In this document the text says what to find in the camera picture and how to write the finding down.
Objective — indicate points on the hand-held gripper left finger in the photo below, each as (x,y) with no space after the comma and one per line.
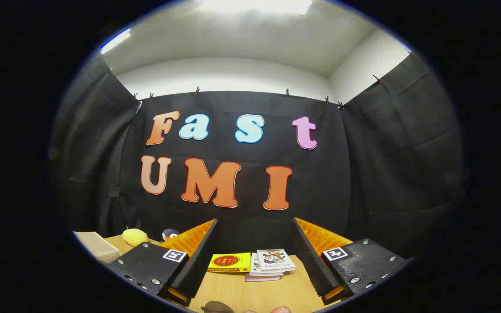
(198,261)

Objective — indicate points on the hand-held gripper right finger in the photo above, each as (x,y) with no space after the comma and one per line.
(311,261)

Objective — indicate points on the brown fuzzy shoe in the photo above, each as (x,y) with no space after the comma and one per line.
(215,308)

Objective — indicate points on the beige storage box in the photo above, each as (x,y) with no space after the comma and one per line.
(96,245)

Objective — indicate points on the yellow book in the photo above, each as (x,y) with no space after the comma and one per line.
(228,262)

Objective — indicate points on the illustrated white book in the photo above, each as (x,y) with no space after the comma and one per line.
(274,258)

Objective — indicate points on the penguin plush toy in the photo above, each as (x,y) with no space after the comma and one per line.
(170,234)

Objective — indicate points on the yellow plush bun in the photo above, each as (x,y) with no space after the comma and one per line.
(135,237)

